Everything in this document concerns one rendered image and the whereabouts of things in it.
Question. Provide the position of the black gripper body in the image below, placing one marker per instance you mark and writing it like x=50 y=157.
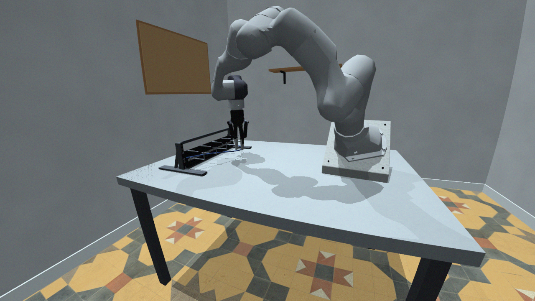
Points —
x=237 y=115

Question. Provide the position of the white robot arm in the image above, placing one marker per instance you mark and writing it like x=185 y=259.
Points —
x=342 y=93

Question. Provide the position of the black patch panel rack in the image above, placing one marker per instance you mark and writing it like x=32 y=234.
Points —
x=219 y=145

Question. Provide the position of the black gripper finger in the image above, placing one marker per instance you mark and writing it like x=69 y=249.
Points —
x=233 y=132
x=243 y=134

